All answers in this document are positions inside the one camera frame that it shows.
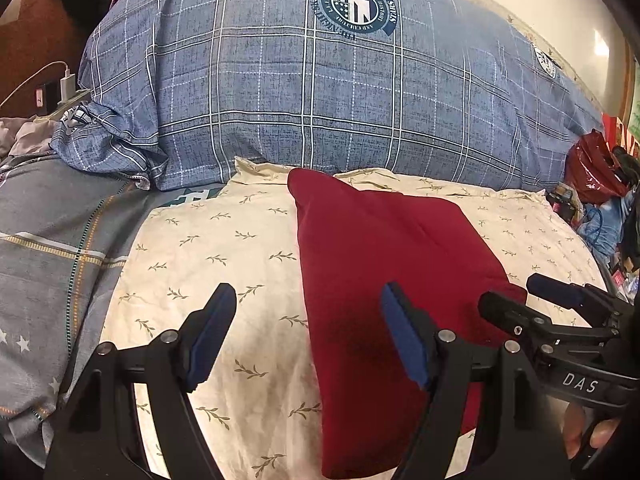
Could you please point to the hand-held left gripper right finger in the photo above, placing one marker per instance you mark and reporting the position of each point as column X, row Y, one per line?
column 405, row 340

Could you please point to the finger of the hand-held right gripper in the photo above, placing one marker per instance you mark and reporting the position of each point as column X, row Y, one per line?
column 555, row 290
column 510, row 315

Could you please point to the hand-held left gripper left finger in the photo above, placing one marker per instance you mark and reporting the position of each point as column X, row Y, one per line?
column 205, row 350

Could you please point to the dark red garment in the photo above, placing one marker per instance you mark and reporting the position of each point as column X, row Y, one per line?
column 380, row 240

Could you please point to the person's right hand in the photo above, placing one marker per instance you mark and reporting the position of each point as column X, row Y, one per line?
column 575, row 430

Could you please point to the blue crumpled cloth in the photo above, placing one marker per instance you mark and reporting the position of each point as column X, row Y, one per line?
column 602, row 225

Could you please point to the small dark box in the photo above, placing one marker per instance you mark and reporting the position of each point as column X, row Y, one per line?
column 565, row 200

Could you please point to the cream leaf-print pillow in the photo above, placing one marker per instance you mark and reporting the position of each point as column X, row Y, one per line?
column 225, row 240

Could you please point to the red plastic bag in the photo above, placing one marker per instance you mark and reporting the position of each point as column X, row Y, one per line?
column 595, row 170

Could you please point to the red printed carton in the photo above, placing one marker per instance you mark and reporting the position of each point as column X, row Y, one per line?
column 622, row 132

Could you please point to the grey striped bedsheet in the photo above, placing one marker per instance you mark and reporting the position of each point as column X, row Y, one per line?
column 45, row 240

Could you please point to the blue plaid quilt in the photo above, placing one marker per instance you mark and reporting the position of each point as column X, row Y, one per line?
column 300, row 100

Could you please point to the grey power strip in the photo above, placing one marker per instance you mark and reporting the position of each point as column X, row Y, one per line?
column 72, row 102

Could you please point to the pale grey crumpled cloth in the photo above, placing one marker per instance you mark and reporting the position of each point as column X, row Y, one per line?
column 22, row 135

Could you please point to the white phone charger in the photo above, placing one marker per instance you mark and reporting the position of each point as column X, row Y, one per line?
column 67, row 87

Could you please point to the brown wooden headboard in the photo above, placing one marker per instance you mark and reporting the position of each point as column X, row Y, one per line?
column 30, row 35

